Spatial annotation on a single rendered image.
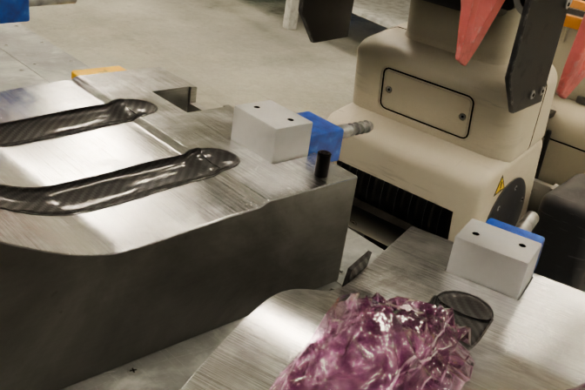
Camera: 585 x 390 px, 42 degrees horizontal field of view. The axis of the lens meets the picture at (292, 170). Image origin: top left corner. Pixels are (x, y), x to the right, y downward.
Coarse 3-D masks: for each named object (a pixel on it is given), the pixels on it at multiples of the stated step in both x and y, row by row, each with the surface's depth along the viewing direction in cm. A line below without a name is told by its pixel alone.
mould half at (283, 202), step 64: (128, 128) 59; (192, 128) 60; (192, 192) 51; (256, 192) 51; (320, 192) 54; (0, 256) 38; (64, 256) 41; (128, 256) 44; (192, 256) 48; (256, 256) 52; (320, 256) 57; (0, 320) 40; (64, 320) 43; (128, 320) 46; (192, 320) 50; (0, 384) 41; (64, 384) 45
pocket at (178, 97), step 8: (176, 88) 68; (184, 88) 68; (192, 88) 68; (160, 96) 67; (168, 96) 67; (176, 96) 68; (184, 96) 68; (192, 96) 69; (176, 104) 68; (184, 104) 69; (192, 104) 69
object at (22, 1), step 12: (0, 0) 68; (12, 0) 68; (24, 0) 69; (36, 0) 72; (48, 0) 72; (60, 0) 73; (72, 0) 74; (0, 12) 68; (12, 12) 69; (24, 12) 70
